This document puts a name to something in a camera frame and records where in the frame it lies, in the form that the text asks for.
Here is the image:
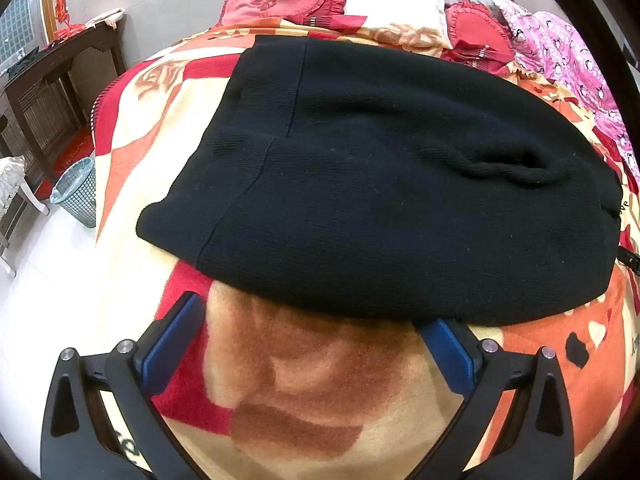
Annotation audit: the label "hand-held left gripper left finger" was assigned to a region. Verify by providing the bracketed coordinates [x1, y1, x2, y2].
[40, 291, 211, 480]

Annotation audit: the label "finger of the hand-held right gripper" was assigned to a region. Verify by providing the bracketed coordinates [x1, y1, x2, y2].
[617, 245, 640, 276]

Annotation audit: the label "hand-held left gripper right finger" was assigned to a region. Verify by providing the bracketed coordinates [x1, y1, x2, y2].
[416, 316, 576, 480]

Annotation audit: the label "black pants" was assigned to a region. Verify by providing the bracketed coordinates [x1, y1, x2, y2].
[136, 35, 625, 327]

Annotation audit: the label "red orange printed blanket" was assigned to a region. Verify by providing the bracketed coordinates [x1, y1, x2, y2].
[92, 15, 640, 480]

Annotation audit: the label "teal plastic basket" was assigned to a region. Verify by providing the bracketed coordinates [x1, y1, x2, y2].
[50, 156, 97, 230]

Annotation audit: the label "red floor mat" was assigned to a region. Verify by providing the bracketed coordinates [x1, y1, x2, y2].
[50, 132, 96, 181]

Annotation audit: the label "pink printed quilt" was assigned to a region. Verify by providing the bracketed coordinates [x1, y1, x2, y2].
[492, 0, 640, 181]

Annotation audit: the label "white floral chair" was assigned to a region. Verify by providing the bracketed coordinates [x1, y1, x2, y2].
[0, 156, 51, 278]

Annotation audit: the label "dark wooden table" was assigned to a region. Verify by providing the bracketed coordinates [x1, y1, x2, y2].
[2, 20, 128, 176]

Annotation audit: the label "red decorations on table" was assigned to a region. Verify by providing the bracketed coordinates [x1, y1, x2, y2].
[52, 22, 87, 41]

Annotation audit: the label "cream cloth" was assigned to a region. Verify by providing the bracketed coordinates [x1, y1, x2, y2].
[82, 7, 126, 31]

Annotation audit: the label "white pillow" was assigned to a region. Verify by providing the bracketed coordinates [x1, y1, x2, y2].
[342, 0, 453, 51]

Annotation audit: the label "grid window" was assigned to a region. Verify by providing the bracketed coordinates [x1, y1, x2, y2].
[0, 0, 43, 78]

